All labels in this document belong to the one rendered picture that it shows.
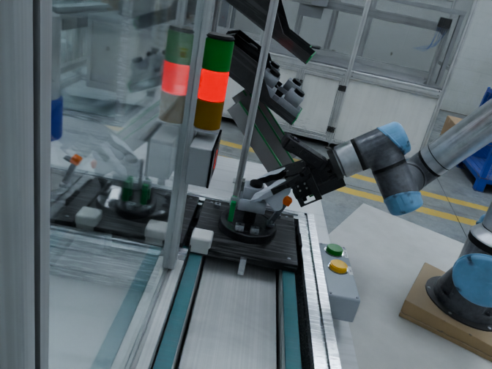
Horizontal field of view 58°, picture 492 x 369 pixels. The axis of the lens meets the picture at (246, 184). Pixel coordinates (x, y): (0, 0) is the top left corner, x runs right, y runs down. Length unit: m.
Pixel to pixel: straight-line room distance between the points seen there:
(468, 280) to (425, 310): 0.18
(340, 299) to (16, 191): 0.81
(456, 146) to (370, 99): 4.05
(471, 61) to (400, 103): 4.80
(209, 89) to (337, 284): 0.50
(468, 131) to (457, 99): 8.81
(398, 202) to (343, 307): 0.25
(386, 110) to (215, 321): 4.43
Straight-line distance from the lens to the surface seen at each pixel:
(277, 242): 1.05
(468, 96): 9.92
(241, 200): 1.03
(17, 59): 0.19
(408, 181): 1.00
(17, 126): 0.20
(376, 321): 1.11
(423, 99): 5.15
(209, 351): 0.83
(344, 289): 0.98
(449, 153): 1.08
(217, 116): 0.77
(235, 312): 0.91
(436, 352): 1.11
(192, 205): 1.14
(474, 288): 1.00
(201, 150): 0.75
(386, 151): 0.99
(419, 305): 1.14
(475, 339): 1.14
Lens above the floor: 1.49
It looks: 23 degrees down
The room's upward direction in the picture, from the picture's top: 12 degrees clockwise
